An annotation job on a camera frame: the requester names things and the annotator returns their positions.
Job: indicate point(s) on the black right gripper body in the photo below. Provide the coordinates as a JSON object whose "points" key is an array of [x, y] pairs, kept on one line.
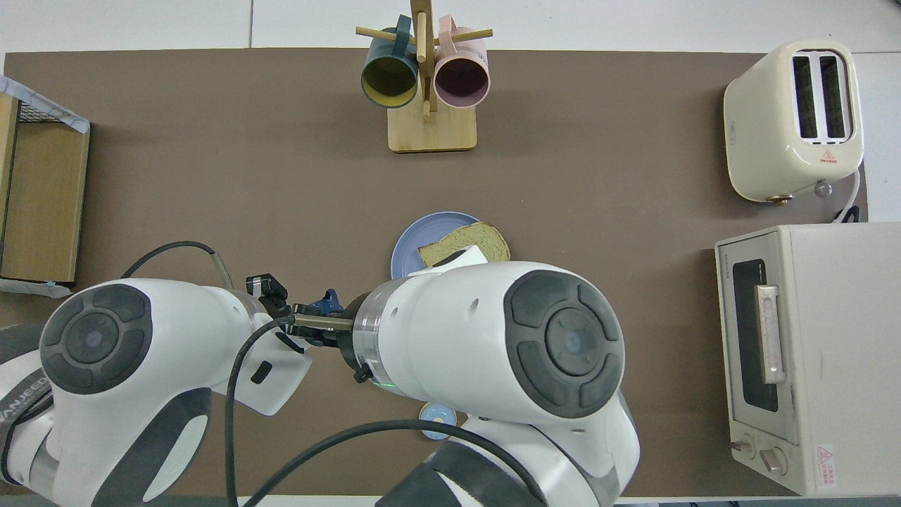
{"points": [[348, 345]]}

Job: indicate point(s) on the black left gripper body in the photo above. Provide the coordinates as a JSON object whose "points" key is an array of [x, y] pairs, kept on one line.
{"points": [[271, 296]]}

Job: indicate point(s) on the seasoning bottle with blue cap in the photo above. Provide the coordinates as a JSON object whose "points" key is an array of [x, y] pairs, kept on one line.
{"points": [[329, 304]]}

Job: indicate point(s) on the toasted bread slice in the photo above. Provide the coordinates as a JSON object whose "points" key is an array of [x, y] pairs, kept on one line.
{"points": [[479, 243]]}

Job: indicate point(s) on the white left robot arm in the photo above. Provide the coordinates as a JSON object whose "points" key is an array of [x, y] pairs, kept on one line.
{"points": [[176, 366]]}

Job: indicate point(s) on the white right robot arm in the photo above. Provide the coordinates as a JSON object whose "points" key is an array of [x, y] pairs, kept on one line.
{"points": [[457, 331]]}

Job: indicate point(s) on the blue round plate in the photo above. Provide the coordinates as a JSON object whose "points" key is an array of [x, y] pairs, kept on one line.
{"points": [[422, 236]]}

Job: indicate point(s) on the small blue call bell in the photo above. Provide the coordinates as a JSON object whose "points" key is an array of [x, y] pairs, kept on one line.
{"points": [[433, 426]]}

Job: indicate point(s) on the brown table mat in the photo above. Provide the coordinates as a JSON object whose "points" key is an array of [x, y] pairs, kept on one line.
{"points": [[246, 176]]}

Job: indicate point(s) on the wooden mug rack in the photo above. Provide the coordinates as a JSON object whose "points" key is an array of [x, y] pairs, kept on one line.
{"points": [[431, 130]]}

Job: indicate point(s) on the teal mug with yellow inside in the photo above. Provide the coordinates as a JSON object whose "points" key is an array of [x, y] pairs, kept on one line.
{"points": [[389, 81]]}

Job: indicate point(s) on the pink mug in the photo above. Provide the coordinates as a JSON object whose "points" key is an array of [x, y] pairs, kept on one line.
{"points": [[461, 81]]}

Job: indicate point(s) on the cream two-slot toaster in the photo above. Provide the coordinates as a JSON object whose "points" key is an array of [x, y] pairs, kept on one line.
{"points": [[774, 120]]}

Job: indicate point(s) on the white toaster oven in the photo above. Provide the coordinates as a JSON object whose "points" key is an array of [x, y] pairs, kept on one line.
{"points": [[845, 352]]}

